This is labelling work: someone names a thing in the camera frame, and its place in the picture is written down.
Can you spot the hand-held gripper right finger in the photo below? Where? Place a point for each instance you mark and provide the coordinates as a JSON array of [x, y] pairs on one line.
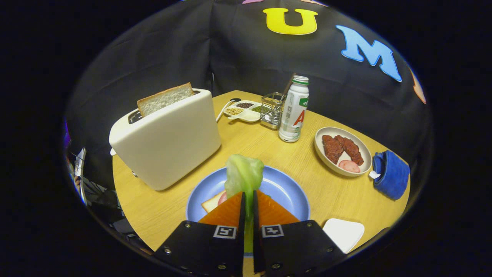
[[256, 231]]

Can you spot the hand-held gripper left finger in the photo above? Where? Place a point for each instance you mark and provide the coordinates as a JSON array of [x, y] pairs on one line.
[[241, 231]]

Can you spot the green lettuce leaf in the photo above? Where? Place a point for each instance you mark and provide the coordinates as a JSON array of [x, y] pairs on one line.
[[244, 177]]

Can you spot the toasted bread slice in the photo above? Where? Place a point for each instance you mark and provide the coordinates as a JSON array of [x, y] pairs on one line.
[[165, 99]]

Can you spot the pink ham slice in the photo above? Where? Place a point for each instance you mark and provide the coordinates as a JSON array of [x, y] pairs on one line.
[[349, 166], [222, 198]]

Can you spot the plain bread slice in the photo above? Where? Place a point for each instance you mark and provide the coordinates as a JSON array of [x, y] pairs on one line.
[[210, 204]]

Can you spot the blue round plate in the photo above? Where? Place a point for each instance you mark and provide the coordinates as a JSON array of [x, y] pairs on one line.
[[284, 192]]

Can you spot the white square plate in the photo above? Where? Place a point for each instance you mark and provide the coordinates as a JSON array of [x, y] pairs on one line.
[[343, 234]]

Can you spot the beige round plate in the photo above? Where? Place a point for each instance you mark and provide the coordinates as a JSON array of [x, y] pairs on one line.
[[323, 157]]

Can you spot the brown meat patty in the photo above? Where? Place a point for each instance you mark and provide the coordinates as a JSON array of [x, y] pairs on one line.
[[351, 149], [331, 148]]

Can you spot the white toaster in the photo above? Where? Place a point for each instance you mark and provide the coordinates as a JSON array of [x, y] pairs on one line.
[[165, 146]]

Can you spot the white divided condiment dish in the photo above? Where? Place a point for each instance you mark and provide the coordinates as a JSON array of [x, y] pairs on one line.
[[248, 115]]

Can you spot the white drink bottle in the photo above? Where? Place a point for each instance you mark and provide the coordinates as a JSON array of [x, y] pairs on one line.
[[293, 115]]

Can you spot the blue towel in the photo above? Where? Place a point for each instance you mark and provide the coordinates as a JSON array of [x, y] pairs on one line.
[[392, 177]]

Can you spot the brown chopstick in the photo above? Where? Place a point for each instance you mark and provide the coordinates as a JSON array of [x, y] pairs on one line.
[[289, 84]]

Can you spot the black backdrop cloth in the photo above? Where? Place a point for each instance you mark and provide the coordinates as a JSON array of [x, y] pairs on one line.
[[250, 57]]

